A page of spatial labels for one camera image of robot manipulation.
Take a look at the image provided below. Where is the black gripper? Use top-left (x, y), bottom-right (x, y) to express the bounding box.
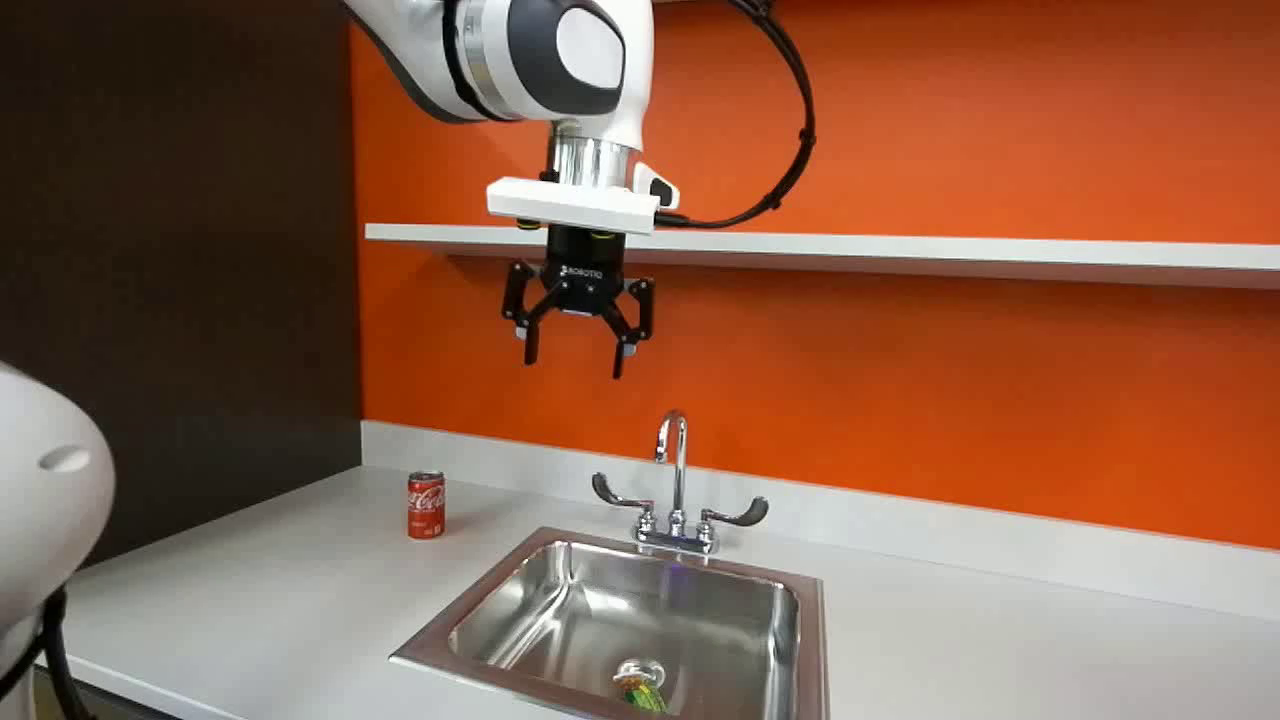
top-left (496, 221), bottom-right (659, 382)

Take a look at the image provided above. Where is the green chocolate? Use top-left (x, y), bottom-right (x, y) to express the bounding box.
top-left (609, 658), bottom-right (677, 720)

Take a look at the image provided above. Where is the stainless steel sink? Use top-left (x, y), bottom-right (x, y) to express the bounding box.
top-left (387, 523), bottom-right (833, 720)

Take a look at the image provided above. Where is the round sink drain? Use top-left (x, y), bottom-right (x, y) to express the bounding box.
top-left (612, 652), bottom-right (673, 696)

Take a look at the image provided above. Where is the red soda can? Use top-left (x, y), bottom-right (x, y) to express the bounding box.
top-left (403, 468), bottom-right (450, 542)

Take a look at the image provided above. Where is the chrome two-handle faucet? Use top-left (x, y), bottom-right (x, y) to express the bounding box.
top-left (590, 409), bottom-right (774, 564)

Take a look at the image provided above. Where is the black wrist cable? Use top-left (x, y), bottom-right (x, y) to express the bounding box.
top-left (657, 0), bottom-right (821, 230)

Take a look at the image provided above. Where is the white wall shelf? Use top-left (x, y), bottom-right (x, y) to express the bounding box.
top-left (360, 221), bottom-right (1280, 290)

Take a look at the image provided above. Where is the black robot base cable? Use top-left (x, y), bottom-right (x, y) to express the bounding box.
top-left (0, 586), bottom-right (99, 720)

